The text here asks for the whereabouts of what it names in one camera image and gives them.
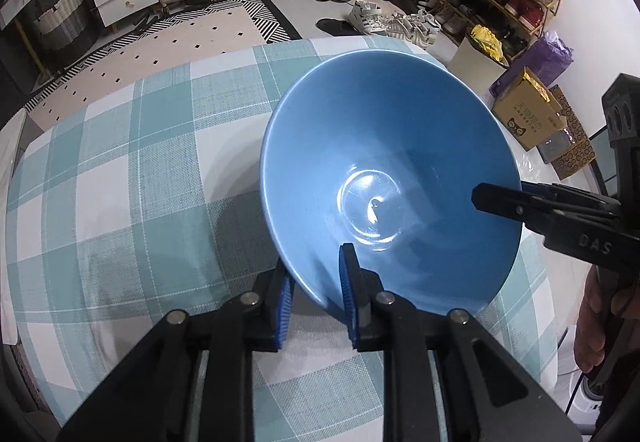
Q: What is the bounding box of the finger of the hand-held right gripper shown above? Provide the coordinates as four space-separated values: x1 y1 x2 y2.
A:
521 181 622 206
471 182 621 236

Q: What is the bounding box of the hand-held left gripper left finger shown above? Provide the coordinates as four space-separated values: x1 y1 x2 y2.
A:
55 258 296 442

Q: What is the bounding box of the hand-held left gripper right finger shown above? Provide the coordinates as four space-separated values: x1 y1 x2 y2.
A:
338 243 583 442

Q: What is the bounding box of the blue ceramic bowl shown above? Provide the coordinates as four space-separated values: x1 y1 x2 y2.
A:
259 49 523 317

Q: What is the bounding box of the person's right hand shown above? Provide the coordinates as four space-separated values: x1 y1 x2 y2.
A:
574 269 640 371

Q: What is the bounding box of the brown patterned flat box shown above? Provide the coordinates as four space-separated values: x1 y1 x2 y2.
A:
537 86 596 180

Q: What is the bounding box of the brown cardboard box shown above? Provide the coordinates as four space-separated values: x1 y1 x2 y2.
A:
491 66 568 151

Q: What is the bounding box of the purple plastic bag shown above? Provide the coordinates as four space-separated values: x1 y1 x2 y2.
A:
490 30 575 97

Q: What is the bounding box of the white square box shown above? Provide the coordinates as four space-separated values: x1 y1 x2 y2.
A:
447 39 508 95

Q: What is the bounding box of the yellow plastic bag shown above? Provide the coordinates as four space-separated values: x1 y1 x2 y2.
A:
467 24 503 62

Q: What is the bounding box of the black and white patterned rug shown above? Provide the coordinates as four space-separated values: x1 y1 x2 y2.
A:
22 0 306 115

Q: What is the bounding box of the grey woven laundry basket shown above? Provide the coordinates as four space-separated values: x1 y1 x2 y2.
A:
32 0 98 52

